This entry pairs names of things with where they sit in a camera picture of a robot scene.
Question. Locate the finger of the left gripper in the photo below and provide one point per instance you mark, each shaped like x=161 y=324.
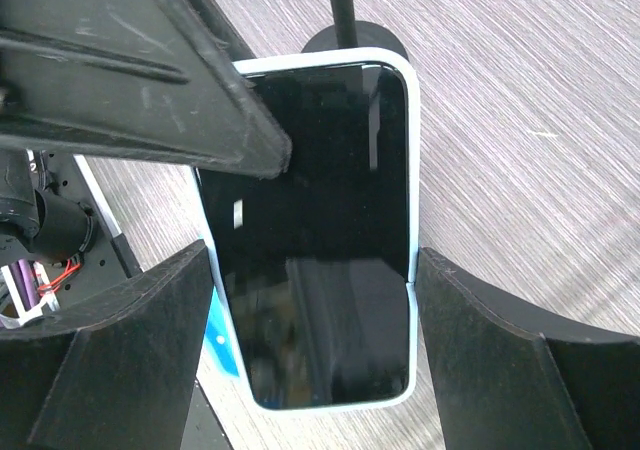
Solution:
x=150 y=80

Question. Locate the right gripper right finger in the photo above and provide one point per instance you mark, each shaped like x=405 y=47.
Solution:
x=508 y=374

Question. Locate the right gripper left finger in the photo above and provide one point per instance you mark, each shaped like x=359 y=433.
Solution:
x=115 y=371

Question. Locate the phone with light blue case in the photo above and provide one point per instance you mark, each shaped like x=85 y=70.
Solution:
x=317 y=265

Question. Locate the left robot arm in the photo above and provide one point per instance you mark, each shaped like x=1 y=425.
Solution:
x=36 y=222

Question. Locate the black phone stand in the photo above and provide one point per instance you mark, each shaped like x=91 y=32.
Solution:
x=348 y=32

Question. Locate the blue polka dot plate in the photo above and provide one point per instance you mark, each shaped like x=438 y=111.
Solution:
x=218 y=337

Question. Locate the white cable duct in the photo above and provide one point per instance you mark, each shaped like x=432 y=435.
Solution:
x=20 y=286

